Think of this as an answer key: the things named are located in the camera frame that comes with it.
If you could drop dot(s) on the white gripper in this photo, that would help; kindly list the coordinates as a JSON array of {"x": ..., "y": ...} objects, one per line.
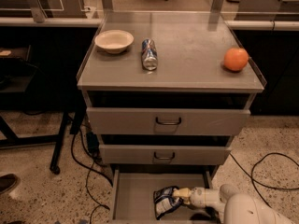
[{"x": 198, "y": 196}]

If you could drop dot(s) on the blue chip bag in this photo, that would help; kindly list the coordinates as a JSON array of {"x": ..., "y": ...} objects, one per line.
[{"x": 165, "y": 202}]

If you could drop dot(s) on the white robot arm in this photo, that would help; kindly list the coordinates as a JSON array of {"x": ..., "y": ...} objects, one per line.
[{"x": 237, "y": 207}]

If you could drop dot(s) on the grey bottom drawer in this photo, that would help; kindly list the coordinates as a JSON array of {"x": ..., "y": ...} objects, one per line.
[{"x": 132, "y": 197}]

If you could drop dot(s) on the grey drawer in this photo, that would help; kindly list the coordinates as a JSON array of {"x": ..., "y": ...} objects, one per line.
[
  {"x": 132, "y": 197},
  {"x": 177, "y": 113},
  {"x": 164, "y": 149}
]

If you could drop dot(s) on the grey middle drawer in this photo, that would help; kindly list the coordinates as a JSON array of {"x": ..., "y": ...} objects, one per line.
[{"x": 164, "y": 149}]

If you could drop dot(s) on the grey drawer cabinet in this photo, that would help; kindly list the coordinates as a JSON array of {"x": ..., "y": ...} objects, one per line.
[{"x": 190, "y": 49}]

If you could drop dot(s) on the grey top drawer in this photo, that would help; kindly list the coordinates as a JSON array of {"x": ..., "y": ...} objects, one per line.
[{"x": 177, "y": 113}]

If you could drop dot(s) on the black power adapter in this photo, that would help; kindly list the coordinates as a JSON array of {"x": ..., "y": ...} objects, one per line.
[{"x": 92, "y": 142}]

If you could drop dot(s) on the orange fruit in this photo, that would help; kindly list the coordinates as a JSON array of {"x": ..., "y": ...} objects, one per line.
[{"x": 235, "y": 59}]

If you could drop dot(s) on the blue silver drink can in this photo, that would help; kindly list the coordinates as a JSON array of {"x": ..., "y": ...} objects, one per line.
[{"x": 149, "y": 55}]

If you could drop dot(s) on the white bowl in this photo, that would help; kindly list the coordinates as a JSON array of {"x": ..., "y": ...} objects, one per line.
[{"x": 114, "y": 41}]

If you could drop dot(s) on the dark shoe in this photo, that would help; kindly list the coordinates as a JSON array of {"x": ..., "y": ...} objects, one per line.
[{"x": 7, "y": 182}]

